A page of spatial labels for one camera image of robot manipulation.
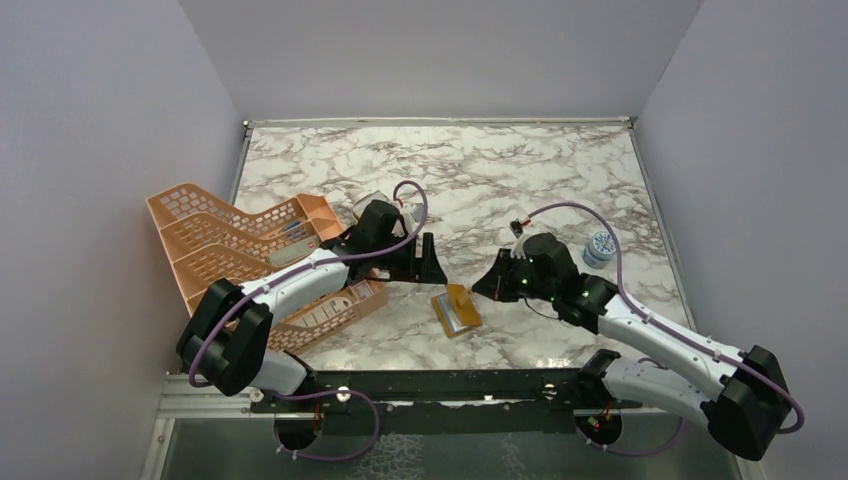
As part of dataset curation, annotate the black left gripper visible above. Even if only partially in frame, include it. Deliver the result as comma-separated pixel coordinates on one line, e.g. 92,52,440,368
372,232,447,285

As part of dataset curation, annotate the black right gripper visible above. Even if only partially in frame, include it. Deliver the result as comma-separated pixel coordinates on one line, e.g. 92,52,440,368
473,246,558,302

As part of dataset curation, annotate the yellow leather card holder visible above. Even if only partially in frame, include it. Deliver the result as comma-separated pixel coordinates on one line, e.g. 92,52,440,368
431,284,483,338

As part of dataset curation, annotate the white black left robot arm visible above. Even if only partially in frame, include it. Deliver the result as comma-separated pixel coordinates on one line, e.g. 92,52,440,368
176,200,447,411

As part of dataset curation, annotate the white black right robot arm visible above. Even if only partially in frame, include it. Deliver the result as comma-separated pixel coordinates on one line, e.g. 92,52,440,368
472,233,791,461

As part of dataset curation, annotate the blue white small jar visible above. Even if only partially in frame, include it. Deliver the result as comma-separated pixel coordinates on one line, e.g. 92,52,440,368
582,231,618,270

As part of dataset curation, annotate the grey deli box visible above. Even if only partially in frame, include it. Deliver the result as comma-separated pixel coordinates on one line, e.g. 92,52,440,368
268,236,319,267

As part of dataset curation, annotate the pink plastic desk organizer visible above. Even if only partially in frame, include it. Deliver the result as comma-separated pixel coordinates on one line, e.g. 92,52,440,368
147,183,388,354

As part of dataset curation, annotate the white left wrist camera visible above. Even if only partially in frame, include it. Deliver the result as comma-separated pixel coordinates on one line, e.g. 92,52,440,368
350,191,424,238

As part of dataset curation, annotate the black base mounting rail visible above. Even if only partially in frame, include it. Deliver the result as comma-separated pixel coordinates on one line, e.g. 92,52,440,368
250,368,637,436

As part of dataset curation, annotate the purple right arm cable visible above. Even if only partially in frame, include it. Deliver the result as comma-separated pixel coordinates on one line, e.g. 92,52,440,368
523,201,806,435

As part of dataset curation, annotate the aluminium table frame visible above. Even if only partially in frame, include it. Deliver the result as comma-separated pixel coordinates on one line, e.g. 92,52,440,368
139,117,770,480

